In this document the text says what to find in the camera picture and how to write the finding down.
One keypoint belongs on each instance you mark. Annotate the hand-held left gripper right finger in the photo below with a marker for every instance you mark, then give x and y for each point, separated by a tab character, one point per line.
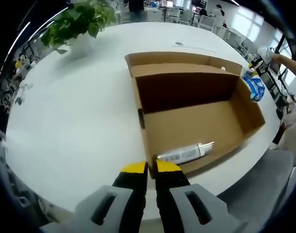
186	211

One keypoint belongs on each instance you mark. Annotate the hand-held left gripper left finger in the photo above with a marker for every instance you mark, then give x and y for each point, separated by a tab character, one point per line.
106	208

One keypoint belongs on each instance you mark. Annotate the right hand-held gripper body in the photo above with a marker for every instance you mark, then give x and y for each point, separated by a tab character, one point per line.
265	55

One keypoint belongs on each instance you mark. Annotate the blue wipes pack soft item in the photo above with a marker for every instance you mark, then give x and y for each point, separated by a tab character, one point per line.
255	88

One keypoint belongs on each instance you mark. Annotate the white tube bottle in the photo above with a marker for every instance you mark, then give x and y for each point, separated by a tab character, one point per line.
184	153

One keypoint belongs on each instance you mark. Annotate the brown cardboard shoe box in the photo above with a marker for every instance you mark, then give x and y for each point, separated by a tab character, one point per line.
198	116

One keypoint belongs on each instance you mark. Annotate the black tripod stand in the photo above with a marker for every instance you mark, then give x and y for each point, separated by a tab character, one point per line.
281	82

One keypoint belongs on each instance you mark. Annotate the white office chair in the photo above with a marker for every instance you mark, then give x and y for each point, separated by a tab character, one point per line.
207	23

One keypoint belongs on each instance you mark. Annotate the person's own body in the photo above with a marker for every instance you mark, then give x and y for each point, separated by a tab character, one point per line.
292	128

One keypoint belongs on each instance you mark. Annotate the grey mesh office chair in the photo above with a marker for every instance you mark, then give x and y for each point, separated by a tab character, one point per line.
259	184

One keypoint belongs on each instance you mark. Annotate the green potted plant white pot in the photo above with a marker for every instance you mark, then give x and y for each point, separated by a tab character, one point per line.
74	21

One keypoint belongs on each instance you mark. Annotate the dark wall monitor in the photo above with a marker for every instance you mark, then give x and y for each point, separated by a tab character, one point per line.
199	2

